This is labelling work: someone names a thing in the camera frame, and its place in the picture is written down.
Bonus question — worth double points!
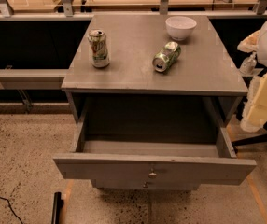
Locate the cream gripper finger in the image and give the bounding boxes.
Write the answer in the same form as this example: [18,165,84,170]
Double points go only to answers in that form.
[237,30,260,53]
[240,73,267,133]

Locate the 7up can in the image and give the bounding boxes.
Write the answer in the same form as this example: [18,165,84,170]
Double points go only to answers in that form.
[88,29,110,68]

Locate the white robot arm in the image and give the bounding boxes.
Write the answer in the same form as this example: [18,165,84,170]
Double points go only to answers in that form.
[237,21,267,132]

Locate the green can lying down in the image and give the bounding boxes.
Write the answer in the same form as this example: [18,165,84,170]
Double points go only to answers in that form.
[152,42,181,73]

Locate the top drawer knob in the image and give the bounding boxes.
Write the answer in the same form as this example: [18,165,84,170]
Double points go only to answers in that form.
[148,169,157,179]

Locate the open grey top drawer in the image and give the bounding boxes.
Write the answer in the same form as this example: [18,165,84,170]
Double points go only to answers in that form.
[52,95,258,186]

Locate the clear sanitizer bottle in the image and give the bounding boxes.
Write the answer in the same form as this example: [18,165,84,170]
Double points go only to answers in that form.
[239,52,257,75]

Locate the white bowl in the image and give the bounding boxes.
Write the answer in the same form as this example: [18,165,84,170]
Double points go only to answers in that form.
[165,16,197,41]

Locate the grey cabinet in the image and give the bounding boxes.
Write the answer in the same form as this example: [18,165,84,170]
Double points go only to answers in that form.
[61,14,249,191]

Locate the black bar on floor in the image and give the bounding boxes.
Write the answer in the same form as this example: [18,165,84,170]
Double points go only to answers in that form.
[51,192,63,224]

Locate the metal rail frame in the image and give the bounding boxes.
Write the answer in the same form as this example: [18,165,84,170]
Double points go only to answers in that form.
[0,0,267,91]

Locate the black floor cable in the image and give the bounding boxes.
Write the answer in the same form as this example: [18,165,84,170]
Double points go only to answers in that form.
[0,187,25,224]

